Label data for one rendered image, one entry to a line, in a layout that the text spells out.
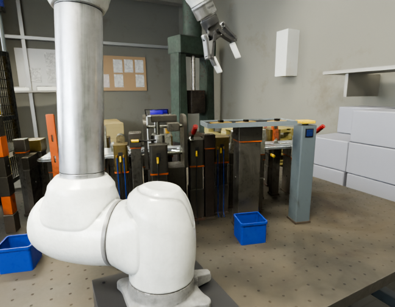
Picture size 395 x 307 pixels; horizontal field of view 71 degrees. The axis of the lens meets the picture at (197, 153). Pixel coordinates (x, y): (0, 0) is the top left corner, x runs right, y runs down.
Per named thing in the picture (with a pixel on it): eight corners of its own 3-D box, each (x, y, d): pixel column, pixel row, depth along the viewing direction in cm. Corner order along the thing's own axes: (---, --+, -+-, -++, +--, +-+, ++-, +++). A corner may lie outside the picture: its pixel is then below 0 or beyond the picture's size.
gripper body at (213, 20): (206, 17, 108) (216, 40, 112) (219, 10, 112) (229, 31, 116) (195, 24, 114) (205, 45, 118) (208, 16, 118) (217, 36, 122)
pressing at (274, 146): (294, 140, 169) (294, 137, 169) (316, 147, 147) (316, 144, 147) (50, 152, 143) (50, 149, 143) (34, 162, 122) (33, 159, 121)
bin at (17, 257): (44, 254, 102) (40, 232, 100) (33, 270, 93) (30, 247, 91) (11, 257, 100) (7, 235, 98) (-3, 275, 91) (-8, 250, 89)
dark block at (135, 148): (145, 220, 129) (141, 130, 120) (145, 226, 123) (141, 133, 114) (135, 220, 128) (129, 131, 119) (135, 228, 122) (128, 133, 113)
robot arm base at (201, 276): (227, 302, 65) (228, 280, 64) (133, 335, 55) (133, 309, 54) (193, 264, 81) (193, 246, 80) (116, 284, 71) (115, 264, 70)
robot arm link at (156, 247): (188, 299, 57) (190, 197, 54) (105, 289, 60) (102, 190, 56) (200, 259, 73) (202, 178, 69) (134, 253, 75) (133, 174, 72)
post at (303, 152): (301, 215, 132) (308, 123, 122) (310, 223, 124) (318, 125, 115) (286, 217, 130) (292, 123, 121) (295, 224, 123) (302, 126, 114)
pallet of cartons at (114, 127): (118, 148, 667) (116, 118, 651) (130, 158, 563) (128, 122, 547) (80, 152, 629) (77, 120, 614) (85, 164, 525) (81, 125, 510)
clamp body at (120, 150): (133, 218, 131) (128, 141, 123) (133, 229, 121) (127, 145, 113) (119, 220, 130) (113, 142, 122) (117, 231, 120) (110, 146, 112)
